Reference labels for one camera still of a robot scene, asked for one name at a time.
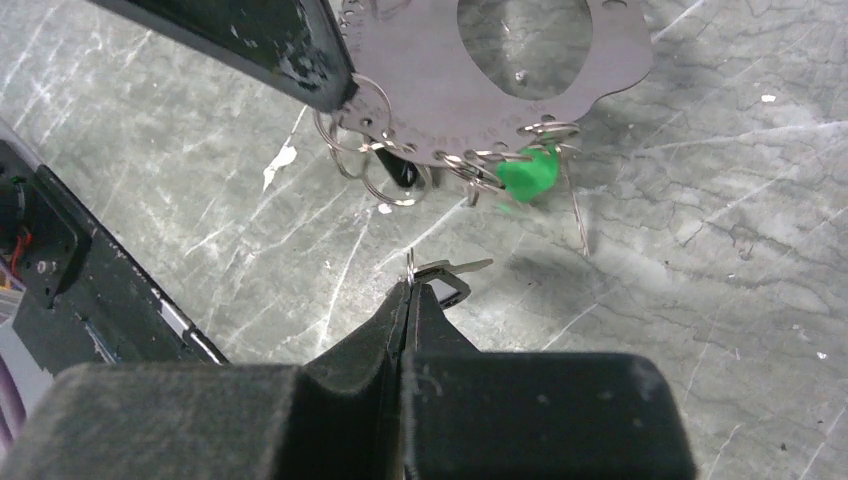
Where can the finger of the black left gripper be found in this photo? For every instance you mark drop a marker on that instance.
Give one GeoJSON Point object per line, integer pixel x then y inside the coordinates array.
{"type": "Point", "coordinates": [293, 46]}

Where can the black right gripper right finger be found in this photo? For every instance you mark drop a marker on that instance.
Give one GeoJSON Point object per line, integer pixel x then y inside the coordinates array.
{"type": "Point", "coordinates": [469, 414]}

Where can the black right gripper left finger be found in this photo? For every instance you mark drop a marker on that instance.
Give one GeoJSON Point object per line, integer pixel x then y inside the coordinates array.
{"type": "Point", "coordinates": [187, 420]}

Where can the round metal keyring plate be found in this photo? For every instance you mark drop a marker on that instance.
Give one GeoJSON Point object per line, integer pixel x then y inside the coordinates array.
{"type": "Point", "coordinates": [456, 76]}

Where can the green key tag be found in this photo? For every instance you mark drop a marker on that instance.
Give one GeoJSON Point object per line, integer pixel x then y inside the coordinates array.
{"type": "Point", "coordinates": [526, 180]}

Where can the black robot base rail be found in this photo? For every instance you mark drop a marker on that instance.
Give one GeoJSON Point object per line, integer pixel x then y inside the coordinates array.
{"type": "Point", "coordinates": [85, 298]}

